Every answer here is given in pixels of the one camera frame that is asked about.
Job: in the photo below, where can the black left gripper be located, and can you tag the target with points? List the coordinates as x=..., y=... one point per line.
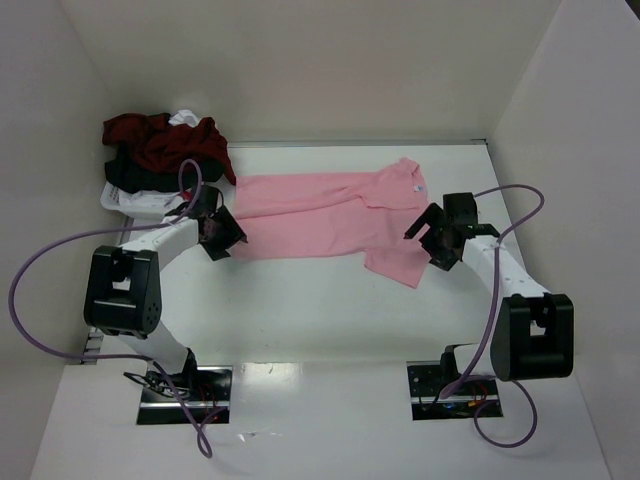
x=223, y=235

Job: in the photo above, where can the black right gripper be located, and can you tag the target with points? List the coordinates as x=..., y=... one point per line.
x=435, y=239

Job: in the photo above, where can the pink t shirt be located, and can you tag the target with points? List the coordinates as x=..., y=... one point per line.
x=335, y=214

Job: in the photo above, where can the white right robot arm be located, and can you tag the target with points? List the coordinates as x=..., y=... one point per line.
x=529, y=333

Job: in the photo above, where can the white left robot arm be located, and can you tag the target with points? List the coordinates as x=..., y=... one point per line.
x=152, y=252

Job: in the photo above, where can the white plastic laundry basket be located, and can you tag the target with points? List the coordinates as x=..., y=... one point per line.
x=141, y=205

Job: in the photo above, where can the dark red t shirt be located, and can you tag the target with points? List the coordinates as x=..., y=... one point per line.
x=157, y=146

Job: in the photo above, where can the black t shirt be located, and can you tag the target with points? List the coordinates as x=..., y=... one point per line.
x=125, y=174

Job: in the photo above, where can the white t shirt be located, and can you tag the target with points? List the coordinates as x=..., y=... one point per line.
x=184, y=117

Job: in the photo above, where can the aluminium rail at table edge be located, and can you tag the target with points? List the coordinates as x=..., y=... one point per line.
x=355, y=143

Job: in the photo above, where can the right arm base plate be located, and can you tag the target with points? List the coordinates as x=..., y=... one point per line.
x=425, y=381

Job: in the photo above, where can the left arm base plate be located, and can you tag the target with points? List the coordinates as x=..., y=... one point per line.
x=210, y=398

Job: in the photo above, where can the left side aluminium rail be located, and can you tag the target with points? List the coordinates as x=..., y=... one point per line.
x=108, y=307

